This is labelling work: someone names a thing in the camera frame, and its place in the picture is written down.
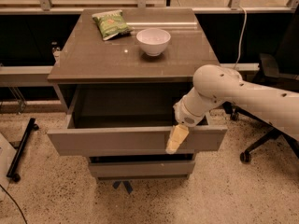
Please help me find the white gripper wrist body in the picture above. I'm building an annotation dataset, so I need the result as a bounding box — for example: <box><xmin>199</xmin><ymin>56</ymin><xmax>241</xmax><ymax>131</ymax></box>
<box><xmin>174</xmin><ymin>98</ymin><xmax>205</xmax><ymax>127</ymax></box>

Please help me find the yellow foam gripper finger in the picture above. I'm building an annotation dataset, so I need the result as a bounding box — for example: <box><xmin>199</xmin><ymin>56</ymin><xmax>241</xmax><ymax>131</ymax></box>
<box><xmin>165</xmin><ymin>124</ymin><xmax>189</xmax><ymax>154</ymax></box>

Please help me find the grey top drawer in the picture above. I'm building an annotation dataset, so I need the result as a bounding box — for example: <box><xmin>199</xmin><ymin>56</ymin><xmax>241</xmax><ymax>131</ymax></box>
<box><xmin>47</xmin><ymin>84</ymin><xmax>228</xmax><ymax>157</ymax></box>

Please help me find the grey drawer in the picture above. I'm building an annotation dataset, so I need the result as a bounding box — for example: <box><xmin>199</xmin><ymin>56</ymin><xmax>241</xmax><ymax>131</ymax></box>
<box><xmin>89</xmin><ymin>161</ymin><xmax>195</xmax><ymax>178</ymax></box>
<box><xmin>47</xmin><ymin>84</ymin><xmax>228</xmax><ymax>157</ymax></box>

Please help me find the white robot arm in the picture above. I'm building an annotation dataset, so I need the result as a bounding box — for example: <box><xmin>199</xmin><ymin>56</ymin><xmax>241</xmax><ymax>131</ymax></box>
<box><xmin>166</xmin><ymin>64</ymin><xmax>299</xmax><ymax>154</ymax></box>

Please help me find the grey bottom drawer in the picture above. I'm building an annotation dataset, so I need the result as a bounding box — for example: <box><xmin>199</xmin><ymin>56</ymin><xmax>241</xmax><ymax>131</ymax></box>
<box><xmin>89</xmin><ymin>161</ymin><xmax>195</xmax><ymax>178</ymax></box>

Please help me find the grey drawer cabinet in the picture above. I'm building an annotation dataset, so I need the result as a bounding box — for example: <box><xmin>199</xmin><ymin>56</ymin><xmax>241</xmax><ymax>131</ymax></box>
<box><xmin>48</xmin><ymin>8</ymin><xmax>226</xmax><ymax>180</ymax></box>

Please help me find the white ceramic bowl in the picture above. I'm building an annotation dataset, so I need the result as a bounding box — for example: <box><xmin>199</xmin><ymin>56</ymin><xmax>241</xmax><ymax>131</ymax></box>
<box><xmin>136</xmin><ymin>28</ymin><xmax>171</xmax><ymax>56</ymax></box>

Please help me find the blue tape cross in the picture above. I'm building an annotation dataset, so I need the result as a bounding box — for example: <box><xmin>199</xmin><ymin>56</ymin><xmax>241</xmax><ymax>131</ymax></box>
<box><xmin>112</xmin><ymin>180</ymin><xmax>134</xmax><ymax>195</ymax></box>

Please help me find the black office chair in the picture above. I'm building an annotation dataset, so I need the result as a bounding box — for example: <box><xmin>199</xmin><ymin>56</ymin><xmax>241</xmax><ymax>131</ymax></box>
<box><xmin>223</xmin><ymin>13</ymin><xmax>299</xmax><ymax>163</ymax></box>

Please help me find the green chip bag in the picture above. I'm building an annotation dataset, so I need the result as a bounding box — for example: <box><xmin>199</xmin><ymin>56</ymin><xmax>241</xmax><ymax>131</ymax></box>
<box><xmin>92</xmin><ymin>9</ymin><xmax>132</xmax><ymax>41</ymax></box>

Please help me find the white board at left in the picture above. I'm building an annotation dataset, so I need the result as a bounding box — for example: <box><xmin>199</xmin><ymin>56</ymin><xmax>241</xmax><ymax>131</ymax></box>
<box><xmin>0</xmin><ymin>133</ymin><xmax>16</xmax><ymax>201</ymax></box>

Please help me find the black wheeled stand base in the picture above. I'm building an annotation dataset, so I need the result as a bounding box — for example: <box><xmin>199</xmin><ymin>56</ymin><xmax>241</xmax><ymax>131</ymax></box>
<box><xmin>7</xmin><ymin>118</ymin><xmax>39</xmax><ymax>182</ymax></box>

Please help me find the white cable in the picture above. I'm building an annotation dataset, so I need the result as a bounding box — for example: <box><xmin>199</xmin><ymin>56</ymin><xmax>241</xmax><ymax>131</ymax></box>
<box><xmin>233</xmin><ymin>7</ymin><xmax>248</xmax><ymax>70</ymax></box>

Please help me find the black floor cable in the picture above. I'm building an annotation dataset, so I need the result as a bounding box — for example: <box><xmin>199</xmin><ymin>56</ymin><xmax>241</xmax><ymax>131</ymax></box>
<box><xmin>0</xmin><ymin>184</ymin><xmax>28</xmax><ymax>224</ymax></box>

